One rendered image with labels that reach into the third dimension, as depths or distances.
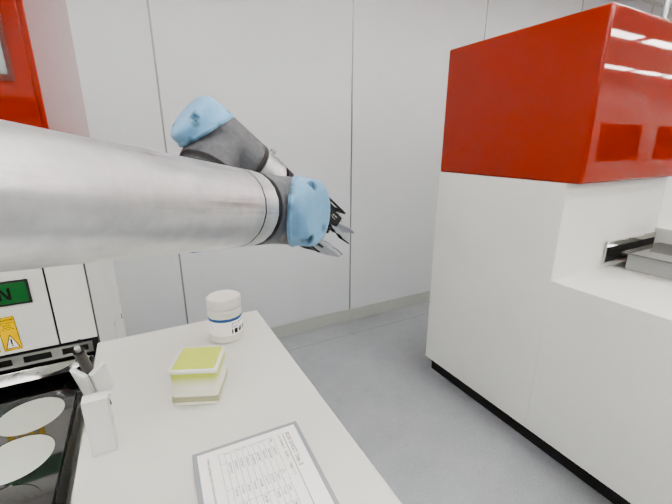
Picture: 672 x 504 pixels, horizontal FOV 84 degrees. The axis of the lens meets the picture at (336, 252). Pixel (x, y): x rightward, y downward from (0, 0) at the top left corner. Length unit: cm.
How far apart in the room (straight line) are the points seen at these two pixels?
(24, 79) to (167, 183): 58
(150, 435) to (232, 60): 211
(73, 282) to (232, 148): 51
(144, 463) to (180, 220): 41
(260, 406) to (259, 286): 199
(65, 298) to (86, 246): 68
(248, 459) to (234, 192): 38
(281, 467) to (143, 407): 26
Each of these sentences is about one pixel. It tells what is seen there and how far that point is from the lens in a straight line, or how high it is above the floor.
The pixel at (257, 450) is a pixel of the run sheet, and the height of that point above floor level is 97.
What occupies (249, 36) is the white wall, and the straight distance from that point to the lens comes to 251.
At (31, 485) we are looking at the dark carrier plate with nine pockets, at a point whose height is 90.
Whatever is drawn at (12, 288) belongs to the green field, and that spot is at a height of 111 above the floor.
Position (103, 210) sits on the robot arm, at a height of 134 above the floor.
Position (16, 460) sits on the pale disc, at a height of 90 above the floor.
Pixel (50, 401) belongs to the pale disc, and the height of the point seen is 90.
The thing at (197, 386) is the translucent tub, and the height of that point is 100.
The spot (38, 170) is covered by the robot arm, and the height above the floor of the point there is 136.
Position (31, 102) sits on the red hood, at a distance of 82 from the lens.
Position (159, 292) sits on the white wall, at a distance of 250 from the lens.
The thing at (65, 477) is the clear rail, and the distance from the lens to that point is 74.
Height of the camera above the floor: 137
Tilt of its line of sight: 16 degrees down
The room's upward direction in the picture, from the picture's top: straight up
